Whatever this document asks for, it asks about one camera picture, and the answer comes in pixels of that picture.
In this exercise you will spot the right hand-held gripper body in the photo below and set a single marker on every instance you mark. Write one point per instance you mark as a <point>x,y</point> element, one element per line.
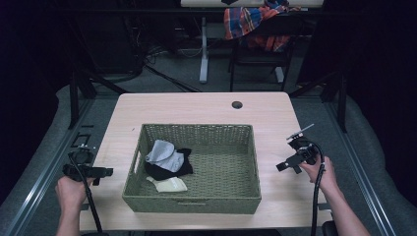
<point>305,151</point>

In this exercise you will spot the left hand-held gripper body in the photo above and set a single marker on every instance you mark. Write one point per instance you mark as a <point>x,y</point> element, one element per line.
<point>82,171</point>

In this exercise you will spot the person's right hand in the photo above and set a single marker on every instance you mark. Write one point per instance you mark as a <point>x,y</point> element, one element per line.
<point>319,175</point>

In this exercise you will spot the person's left hand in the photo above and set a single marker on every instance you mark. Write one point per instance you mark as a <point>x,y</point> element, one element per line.
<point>70,193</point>

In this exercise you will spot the black metal stand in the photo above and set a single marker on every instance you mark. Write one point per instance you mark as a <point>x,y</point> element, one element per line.
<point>341,101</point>
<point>74,98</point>

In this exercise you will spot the grey sock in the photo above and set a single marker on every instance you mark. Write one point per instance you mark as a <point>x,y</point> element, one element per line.
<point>165,156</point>

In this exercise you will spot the green woven basket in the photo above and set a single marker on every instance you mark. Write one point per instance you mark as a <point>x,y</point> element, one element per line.
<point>226,183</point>

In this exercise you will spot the cream sock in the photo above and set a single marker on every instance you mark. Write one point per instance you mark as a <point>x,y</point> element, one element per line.
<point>170,185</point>

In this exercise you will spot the black sock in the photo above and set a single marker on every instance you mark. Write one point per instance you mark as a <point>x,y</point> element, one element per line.
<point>177,173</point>

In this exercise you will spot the white desk leg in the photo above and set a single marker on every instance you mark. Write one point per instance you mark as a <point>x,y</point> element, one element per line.
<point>204,59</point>
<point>279,74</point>

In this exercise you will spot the black chair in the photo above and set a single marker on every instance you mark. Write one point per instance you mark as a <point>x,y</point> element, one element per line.
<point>262,55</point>

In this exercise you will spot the plaid cloth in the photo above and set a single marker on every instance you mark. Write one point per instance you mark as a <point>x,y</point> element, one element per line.
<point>242,21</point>

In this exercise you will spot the metal floor rail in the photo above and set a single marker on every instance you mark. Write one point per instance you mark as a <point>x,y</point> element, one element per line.
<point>42,177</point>
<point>364,183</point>

